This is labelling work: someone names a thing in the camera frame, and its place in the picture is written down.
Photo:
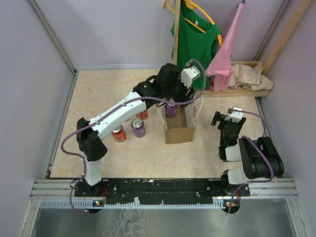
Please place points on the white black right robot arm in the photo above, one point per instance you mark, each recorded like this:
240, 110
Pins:
260, 160

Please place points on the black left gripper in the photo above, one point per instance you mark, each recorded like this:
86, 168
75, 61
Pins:
183, 98

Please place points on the pink shirt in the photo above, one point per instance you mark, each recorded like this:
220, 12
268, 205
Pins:
220, 69

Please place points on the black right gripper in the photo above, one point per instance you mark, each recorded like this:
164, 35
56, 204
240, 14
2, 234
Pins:
218, 117

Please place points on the green tank top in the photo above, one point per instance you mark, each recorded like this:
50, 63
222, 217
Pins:
197, 39

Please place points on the purple can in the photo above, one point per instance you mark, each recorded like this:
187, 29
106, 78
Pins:
138, 128
170, 110

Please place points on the wooden clothes rack frame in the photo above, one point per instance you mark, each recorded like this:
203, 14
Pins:
295, 18

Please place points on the beige crumpled cloth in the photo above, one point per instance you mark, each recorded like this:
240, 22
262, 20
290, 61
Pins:
247, 77

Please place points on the yellow clothes hanger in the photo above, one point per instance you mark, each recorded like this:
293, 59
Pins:
192, 5

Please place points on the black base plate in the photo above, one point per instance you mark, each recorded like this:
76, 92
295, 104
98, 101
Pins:
157, 191

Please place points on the brown canvas bag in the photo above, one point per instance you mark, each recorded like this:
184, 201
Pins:
180, 128

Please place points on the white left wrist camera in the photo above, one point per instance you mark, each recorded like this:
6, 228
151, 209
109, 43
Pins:
188, 75

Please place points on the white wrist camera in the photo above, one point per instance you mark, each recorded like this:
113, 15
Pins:
188, 75
235, 114

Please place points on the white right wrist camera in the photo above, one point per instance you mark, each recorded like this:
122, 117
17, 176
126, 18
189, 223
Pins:
235, 114

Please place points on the red can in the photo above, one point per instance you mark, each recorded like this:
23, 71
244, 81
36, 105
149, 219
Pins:
119, 134
142, 115

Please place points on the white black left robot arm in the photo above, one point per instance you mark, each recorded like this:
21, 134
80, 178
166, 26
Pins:
171, 82

